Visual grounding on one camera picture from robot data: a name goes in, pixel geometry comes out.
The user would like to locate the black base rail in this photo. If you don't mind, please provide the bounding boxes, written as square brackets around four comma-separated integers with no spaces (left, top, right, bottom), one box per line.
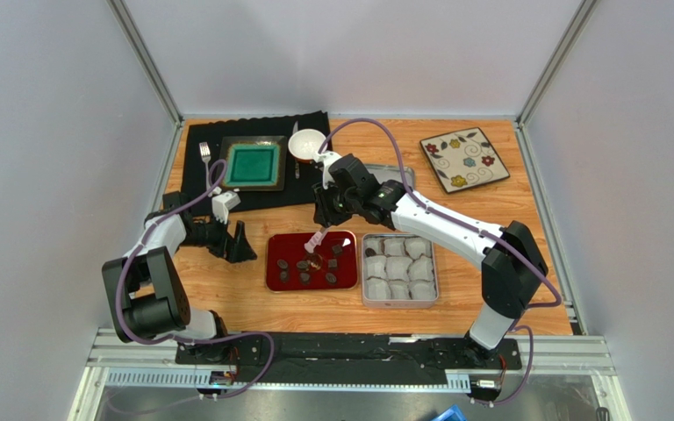
[175,332,527,389]

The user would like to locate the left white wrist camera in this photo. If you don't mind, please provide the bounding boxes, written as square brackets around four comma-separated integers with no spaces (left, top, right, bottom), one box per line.
[209,187,240,224]

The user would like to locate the white bowl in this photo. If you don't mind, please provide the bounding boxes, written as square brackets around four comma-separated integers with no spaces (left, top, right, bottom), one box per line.
[288,129,326,162]

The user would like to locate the silver fork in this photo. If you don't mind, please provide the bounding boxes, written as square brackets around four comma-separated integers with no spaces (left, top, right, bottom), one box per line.
[198,142,212,189]

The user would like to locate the blue plastic bin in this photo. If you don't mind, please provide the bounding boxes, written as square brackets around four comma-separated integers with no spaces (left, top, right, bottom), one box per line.
[431,404,467,421]

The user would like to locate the silver tin lid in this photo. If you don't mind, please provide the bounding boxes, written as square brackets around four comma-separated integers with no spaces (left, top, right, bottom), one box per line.
[365,163,416,189]

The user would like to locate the pink handled metal tongs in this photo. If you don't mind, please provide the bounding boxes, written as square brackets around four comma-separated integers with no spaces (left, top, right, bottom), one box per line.
[304,227,330,264]

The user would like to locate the green square plate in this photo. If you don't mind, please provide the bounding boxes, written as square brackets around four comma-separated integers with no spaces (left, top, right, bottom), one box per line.
[219,136,287,191]

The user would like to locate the silver knife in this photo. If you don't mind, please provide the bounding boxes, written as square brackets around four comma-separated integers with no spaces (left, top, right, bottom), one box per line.
[291,121,300,180]

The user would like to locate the red lacquer tray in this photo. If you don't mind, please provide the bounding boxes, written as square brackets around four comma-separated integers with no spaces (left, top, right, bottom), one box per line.
[265,231,360,293]

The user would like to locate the floral square plate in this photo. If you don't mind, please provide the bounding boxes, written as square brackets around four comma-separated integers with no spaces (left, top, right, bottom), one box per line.
[419,127,510,194]

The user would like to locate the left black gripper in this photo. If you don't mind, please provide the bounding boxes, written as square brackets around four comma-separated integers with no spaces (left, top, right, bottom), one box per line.
[177,210,256,264]

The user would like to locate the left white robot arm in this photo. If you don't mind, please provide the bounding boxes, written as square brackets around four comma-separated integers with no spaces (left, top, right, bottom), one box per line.
[102,190,257,345]

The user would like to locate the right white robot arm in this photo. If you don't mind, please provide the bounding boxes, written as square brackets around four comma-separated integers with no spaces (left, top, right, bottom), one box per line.
[313,151,548,351]

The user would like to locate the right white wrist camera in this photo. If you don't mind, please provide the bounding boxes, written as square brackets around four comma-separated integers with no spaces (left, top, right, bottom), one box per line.
[312,150,342,189]

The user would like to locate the silver tin with paper cups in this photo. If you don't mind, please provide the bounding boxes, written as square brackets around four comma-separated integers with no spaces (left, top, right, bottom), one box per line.
[360,233,440,309]

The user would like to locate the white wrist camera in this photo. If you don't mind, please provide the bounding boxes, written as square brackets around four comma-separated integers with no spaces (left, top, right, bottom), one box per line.
[209,187,240,224]
[312,150,342,189]

